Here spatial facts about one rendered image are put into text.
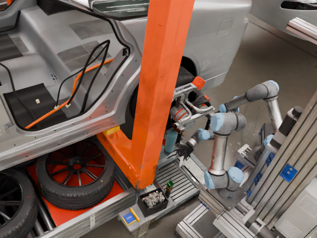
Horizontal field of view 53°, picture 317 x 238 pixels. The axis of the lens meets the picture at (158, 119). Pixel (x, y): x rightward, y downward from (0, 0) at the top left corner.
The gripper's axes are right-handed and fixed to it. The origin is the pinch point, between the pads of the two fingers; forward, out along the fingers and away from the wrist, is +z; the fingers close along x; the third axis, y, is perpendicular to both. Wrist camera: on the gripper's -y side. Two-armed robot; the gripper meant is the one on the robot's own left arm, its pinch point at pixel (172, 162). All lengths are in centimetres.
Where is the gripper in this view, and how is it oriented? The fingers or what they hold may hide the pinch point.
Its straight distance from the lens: 244.9
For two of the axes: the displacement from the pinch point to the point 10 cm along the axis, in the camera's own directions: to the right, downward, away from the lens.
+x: -6.0, -3.4, 7.2
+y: 4.4, 6.2, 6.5
